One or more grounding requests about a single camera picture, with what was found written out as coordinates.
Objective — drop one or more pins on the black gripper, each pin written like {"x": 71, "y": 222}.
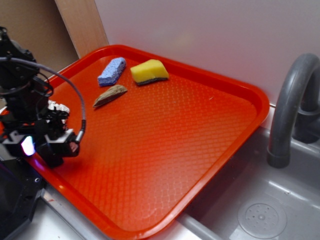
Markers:
{"x": 21, "y": 138}

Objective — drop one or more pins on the black box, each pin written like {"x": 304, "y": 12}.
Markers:
{"x": 45, "y": 151}

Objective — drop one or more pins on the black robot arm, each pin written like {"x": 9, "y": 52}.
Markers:
{"x": 25, "y": 93}

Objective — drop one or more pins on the crumpled white paper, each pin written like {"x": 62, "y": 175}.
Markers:
{"x": 53, "y": 105}

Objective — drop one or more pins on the brown wood wedge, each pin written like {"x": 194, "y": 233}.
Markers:
{"x": 109, "y": 95}

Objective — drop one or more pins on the blue sponge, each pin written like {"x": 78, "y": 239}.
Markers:
{"x": 112, "y": 72}

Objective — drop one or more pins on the red plastic tray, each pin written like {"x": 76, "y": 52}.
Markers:
{"x": 148, "y": 153}

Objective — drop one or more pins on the wooden board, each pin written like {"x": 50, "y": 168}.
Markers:
{"x": 83, "y": 23}

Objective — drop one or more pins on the yellow sponge with grey pad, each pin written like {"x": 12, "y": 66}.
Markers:
{"x": 150, "y": 71}

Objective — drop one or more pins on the grey plastic sink basin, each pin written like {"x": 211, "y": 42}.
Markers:
{"x": 213, "y": 214}

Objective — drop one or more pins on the sink drain cover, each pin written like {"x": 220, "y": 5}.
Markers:
{"x": 262, "y": 218}

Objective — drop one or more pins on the grey toy faucet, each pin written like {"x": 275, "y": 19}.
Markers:
{"x": 297, "y": 111}

